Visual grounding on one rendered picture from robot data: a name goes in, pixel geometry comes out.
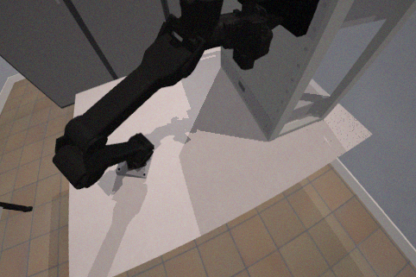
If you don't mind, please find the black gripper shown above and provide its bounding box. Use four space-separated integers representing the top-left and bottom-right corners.
218 0 284 70

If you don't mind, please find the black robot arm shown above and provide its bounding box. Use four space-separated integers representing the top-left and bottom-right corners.
53 0 273 190

